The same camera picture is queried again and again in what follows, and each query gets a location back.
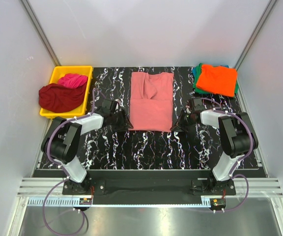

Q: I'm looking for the yellow plastic bin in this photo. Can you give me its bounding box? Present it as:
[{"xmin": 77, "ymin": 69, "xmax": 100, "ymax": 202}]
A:
[{"xmin": 39, "ymin": 66, "xmax": 93, "ymax": 119}]

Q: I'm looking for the salmon pink t shirt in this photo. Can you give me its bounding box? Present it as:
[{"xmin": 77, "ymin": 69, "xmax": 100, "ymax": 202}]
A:
[{"xmin": 129, "ymin": 72, "xmax": 174, "ymax": 132}]

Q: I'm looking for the green folded t shirt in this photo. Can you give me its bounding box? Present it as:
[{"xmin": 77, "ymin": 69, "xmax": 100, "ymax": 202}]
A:
[{"xmin": 193, "ymin": 63, "xmax": 239, "ymax": 99}]

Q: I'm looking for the aluminium frame rail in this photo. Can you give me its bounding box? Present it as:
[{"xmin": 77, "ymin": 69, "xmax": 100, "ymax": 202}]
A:
[{"xmin": 17, "ymin": 177, "xmax": 283, "ymax": 208}]

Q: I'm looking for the right aluminium corner post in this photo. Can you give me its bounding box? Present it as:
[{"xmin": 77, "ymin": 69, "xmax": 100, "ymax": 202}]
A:
[{"xmin": 233, "ymin": 0, "xmax": 279, "ymax": 70}]

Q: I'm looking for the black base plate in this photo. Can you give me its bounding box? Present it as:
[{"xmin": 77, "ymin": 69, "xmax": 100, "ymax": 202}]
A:
[{"xmin": 62, "ymin": 170, "xmax": 236, "ymax": 206}]

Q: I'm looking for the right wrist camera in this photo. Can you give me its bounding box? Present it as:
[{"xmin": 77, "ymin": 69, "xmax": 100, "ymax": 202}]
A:
[{"xmin": 186, "ymin": 97, "xmax": 206, "ymax": 113}]

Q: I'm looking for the purple cable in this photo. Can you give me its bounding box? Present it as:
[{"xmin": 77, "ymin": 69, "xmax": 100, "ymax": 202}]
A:
[
  {"xmin": 200, "ymin": 97, "xmax": 255, "ymax": 212},
  {"xmin": 43, "ymin": 88, "xmax": 108, "ymax": 233}
]

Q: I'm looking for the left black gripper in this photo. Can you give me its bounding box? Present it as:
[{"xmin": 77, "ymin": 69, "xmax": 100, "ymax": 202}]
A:
[{"xmin": 110, "ymin": 109, "xmax": 133, "ymax": 133}]

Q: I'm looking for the dark red t shirt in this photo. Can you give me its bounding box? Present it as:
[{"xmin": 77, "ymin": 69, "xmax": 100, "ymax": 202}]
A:
[{"xmin": 39, "ymin": 83, "xmax": 87, "ymax": 113}]

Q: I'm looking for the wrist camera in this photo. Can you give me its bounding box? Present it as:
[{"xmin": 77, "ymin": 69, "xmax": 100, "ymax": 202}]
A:
[
  {"xmin": 186, "ymin": 97, "xmax": 206, "ymax": 113},
  {"xmin": 101, "ymin": 99, "xmax": 120, "ymax": 114}
]

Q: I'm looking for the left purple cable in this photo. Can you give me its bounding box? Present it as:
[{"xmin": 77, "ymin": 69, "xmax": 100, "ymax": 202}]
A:
[{"xmin": 43, "ymin": 88, "xmax": 108, "ymax": 233}]

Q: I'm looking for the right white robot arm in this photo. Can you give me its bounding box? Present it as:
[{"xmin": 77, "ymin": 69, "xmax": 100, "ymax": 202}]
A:
[{"xmin": 170, "ymin": 109, "xmax": 258, "ymax": 195}]

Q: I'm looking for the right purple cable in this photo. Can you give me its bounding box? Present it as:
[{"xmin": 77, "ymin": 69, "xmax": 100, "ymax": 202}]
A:
[{"xmin": 200, "ymin": 97, "xmax": 255, "ymax": 212}]

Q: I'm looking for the aluminium corner post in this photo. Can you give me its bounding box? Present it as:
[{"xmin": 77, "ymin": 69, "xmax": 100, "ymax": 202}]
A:
[
  {"xmin": 233, "ymin": 0, "xmax": 279, "ymax": 70},
  {"xmin": 19, "ymin": 0, "xmax": 61, "ymax": 66}
]

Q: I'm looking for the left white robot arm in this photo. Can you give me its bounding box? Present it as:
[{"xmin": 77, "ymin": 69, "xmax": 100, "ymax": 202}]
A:
[{"xmin": 41, "ymin": 109, "xmax": 133, "ymax": 195}]

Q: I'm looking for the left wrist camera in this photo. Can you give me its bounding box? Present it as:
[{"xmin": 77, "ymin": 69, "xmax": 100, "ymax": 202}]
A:
[{"xmin": 101, "ymin": 99, "xmax": 120, "ymax": 114}]

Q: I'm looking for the magenta t shirt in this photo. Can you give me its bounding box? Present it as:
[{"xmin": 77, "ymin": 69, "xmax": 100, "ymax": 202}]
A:
[{"xmin": 57, "ymin": 73, "xmax": 88, "ymax": 89}]

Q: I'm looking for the orange folded t shirt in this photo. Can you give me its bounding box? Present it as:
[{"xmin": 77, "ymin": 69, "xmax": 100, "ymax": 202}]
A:
[{"xmin": 196, "ymin": 64, "xmax": 238, "ymax": 97}]

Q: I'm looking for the left aluminium corner post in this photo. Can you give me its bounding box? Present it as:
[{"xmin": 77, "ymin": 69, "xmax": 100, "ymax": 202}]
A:
[{"xmin": 19, "ymin": 0, "xmax": 61, "ymax": 66}]

